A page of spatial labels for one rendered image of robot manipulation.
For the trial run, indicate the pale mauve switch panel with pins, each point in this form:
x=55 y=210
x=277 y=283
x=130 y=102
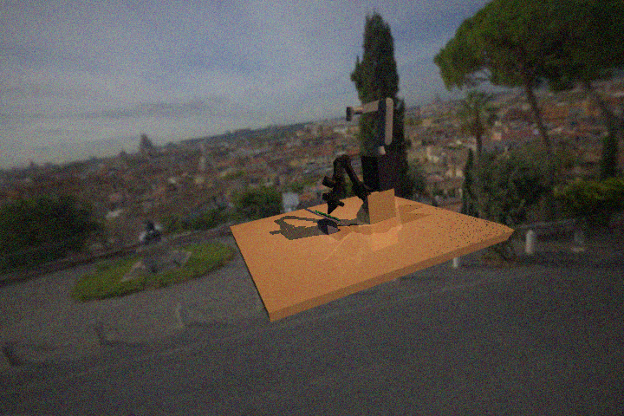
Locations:
x=328 y=224

